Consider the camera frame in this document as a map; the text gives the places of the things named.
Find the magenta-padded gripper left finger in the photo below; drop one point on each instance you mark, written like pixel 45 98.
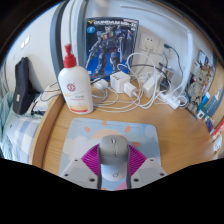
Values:
pixel 78 173

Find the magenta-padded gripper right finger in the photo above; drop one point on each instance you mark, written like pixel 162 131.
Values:
pixel 148 172

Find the grey computer mouse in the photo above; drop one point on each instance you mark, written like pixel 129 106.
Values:
pixel 114 156

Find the sun and clouds mouse pad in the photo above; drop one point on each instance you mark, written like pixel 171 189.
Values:
pixel 80 136

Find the light checked bedding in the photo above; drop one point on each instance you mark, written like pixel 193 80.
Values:
pixel 16 133

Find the white power strip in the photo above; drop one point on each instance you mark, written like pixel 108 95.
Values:
pixel 169 100

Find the small white square clock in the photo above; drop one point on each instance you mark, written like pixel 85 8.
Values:
pixel 201 114

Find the white pump bottle red cap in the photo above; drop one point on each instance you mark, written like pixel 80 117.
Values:
pixel 75 90

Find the small white charger plug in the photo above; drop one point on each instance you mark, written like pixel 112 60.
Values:
pixel 130 90

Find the white power adapter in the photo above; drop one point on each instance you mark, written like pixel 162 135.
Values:
pixel 150 86

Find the white multiport charger block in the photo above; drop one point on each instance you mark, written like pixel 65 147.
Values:
pixel 120 81

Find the wooden tree figure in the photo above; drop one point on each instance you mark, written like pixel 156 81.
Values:
pixel 196 90

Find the clear glass jar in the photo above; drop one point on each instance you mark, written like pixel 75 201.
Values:
pixel 167 76

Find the colourful printed boxes stack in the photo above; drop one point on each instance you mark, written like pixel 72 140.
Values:
pixel 205 66

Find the robot model kit box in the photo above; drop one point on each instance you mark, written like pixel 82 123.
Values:
pixel 111 46

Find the white wall socket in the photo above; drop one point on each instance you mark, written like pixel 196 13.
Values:
pixel 161 50
pixel 149 43

